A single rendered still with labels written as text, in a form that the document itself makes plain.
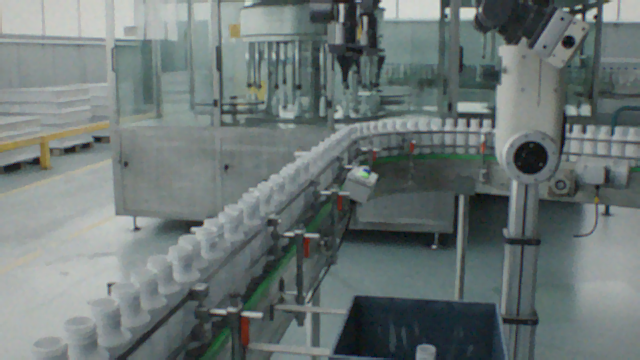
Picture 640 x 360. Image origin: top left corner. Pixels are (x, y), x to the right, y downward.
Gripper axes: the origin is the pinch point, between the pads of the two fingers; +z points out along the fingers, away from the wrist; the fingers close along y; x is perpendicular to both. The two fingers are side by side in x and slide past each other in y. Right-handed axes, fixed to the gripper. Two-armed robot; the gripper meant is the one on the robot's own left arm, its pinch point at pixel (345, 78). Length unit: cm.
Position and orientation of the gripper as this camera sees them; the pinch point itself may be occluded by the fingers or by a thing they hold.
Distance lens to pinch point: 174.2
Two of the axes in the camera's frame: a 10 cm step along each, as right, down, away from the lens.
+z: -0.3, 9.8, 1.8
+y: 9.8, 0.6, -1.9
